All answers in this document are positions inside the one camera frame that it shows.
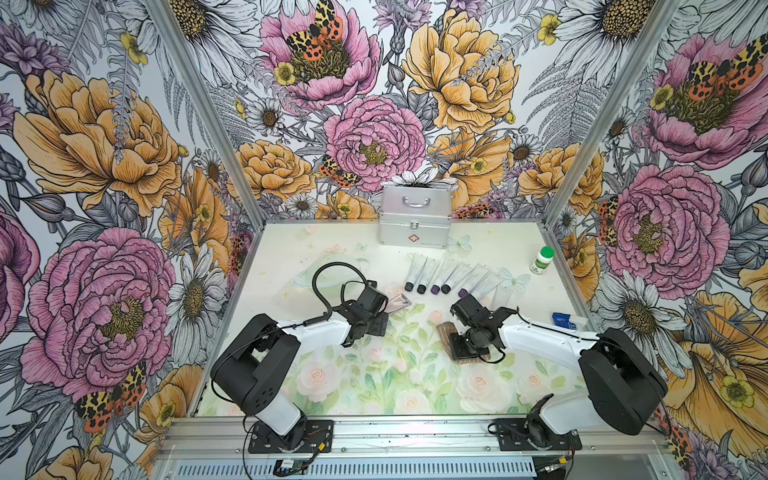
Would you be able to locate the white slotted cable duct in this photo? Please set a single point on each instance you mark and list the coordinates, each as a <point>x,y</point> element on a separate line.
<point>366,468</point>

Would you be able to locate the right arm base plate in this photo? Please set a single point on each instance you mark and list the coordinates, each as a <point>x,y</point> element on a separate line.
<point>521,434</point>

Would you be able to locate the purple metallic tube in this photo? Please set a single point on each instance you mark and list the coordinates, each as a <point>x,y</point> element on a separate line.
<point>397,303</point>

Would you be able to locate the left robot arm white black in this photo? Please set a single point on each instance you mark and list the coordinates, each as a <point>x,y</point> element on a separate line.
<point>251,371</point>

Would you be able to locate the brown striped towel cloth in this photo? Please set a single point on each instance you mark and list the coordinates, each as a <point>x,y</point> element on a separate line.
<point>445,331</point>

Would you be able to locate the white bottle green cap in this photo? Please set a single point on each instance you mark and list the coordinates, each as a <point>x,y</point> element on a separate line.
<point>543,259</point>

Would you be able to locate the aluminium corner post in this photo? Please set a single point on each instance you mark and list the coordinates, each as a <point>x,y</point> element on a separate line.
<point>188,72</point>
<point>645,48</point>

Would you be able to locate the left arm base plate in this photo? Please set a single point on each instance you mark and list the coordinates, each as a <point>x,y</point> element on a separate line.
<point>308,436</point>

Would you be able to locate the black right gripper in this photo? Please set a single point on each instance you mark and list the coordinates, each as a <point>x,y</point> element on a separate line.
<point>457,350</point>

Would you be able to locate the right aluminium corner post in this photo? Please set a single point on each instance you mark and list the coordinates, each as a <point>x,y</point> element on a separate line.
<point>645,48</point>

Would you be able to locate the white tube black cap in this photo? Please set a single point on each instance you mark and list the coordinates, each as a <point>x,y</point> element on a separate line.
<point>457,276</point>

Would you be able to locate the blue white packet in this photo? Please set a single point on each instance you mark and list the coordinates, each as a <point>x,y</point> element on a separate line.
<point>570,321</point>

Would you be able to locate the white tube teal cap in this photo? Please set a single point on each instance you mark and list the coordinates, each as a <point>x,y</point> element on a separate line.
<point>415,269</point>

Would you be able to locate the white tube purple cap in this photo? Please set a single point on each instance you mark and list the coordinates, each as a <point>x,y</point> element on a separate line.
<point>442,275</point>
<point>475,276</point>

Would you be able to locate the white tube dark blue cap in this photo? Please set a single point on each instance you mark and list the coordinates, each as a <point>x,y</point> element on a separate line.
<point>489,283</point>

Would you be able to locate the left aluminium corner post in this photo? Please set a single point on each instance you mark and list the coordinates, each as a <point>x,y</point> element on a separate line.
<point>188,72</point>

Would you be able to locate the silver aluminium first aid case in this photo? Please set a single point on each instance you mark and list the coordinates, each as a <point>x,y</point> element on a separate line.
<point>415,217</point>

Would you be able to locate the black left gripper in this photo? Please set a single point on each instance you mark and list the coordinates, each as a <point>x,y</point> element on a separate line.
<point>378,325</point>

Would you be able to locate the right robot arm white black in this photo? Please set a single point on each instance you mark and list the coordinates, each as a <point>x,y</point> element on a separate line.
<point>622,388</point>

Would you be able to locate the aluminium front rail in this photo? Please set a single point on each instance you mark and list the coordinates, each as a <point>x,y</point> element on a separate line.
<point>391,436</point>

